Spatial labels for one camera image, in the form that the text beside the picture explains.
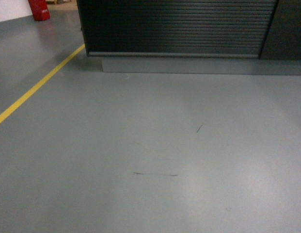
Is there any black checkout counter cabinet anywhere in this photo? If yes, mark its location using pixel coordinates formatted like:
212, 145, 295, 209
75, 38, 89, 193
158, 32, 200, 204
77, 0, 301, 75

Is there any red fire extinguisher box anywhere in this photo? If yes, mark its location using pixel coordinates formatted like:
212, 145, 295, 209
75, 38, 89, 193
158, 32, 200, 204
28, 0, 50, 21

